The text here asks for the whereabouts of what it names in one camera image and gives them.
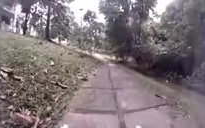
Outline grey concrete slab path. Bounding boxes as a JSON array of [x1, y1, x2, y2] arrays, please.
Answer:
[[55, 52, 205, 128]]

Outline dense green bushes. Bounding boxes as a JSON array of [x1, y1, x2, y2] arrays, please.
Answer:
[[99, 0, 205, 88]]

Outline row of trees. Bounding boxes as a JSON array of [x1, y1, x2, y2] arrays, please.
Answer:
[[15, 0, 106, 51]]

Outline grass slope with fallen leaves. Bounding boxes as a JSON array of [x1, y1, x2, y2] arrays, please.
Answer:
[[0, 28, 103, 128]]

